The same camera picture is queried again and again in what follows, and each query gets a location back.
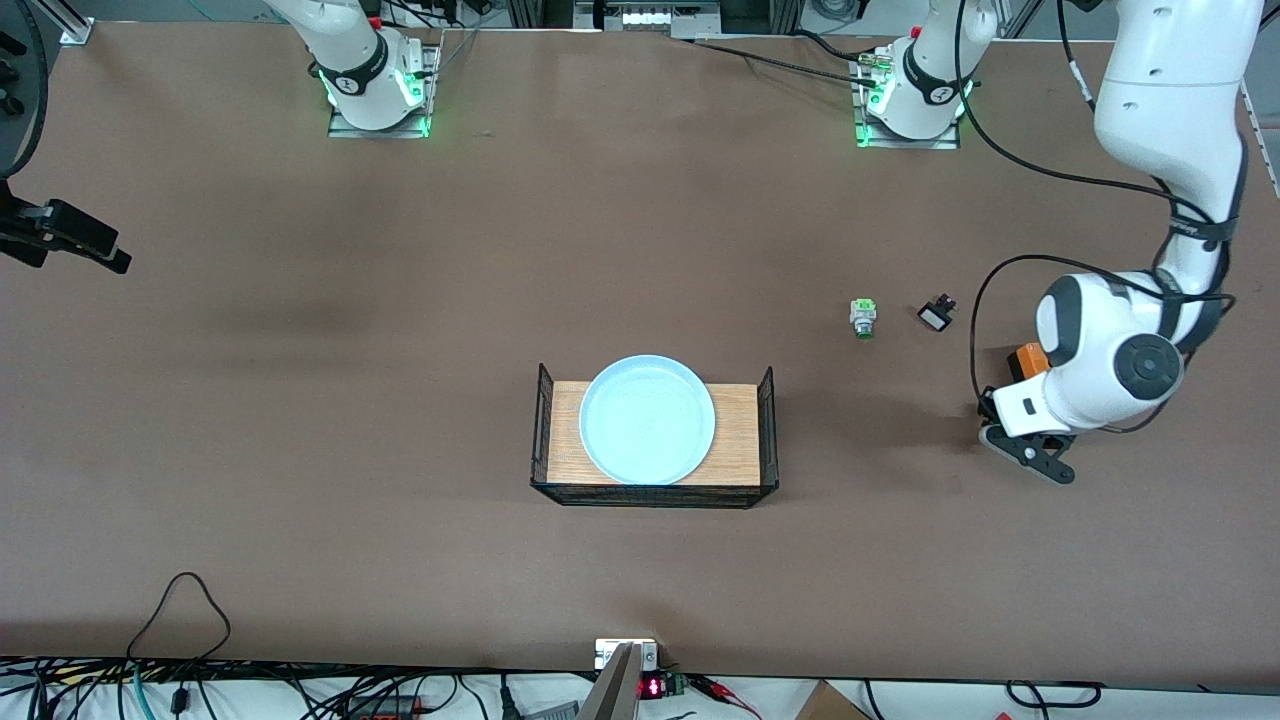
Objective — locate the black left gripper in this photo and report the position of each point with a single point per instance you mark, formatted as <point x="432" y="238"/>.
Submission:
<point x="987" y="408"/>

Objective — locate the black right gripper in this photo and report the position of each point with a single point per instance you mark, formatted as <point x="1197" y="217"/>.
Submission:
<point x="30" y="226"/>

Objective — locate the light blue round plate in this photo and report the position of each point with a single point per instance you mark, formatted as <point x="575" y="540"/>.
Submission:
<point x="650" y="425"/>

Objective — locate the short aluminium profile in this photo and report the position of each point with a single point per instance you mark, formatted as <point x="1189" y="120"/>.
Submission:
<point x="70" y="28"/>

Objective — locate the black stand knobs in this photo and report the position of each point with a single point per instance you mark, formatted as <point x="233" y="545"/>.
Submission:
<point x="8" y="44"/>

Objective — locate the brown cardboard piece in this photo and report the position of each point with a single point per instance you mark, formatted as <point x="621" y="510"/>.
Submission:
<point x="830" y="705"/>

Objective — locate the red digit display module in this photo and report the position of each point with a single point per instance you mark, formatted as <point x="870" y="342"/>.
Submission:
<point x="652" y="687"/>

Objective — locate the grey metal bar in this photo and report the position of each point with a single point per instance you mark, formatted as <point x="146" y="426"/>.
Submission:
<point x="615" y="690"/>

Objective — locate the black orange power adapter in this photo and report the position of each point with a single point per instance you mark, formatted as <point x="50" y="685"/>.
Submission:
<point x="390" y="708"/>

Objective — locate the orange button enclosure box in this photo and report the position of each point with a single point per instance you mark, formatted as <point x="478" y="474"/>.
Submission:
<point x="1028" y="360"/>

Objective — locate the small black white switch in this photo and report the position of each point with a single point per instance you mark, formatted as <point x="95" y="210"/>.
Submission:
<point x="935" y="318"/>

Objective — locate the green push button switch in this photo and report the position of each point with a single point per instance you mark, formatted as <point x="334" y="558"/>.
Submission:
<point x="863" y="317"/>

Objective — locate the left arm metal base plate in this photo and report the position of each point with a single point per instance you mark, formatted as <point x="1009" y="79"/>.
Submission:
<point x="905" y="144"/>

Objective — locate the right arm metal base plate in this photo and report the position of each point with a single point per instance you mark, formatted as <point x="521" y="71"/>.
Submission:
<point x="385" y="132"/>

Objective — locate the long aluminium profile rail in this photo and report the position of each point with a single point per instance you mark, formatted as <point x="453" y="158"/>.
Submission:
<point x="1262" y="140"/>

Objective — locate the small silver metal bracket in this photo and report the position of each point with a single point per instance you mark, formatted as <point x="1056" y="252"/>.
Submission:
<point x="605" y="655"/>

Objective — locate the metal frame with white lights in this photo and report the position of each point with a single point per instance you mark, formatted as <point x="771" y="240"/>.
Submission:
<point x="645" y="18"/>

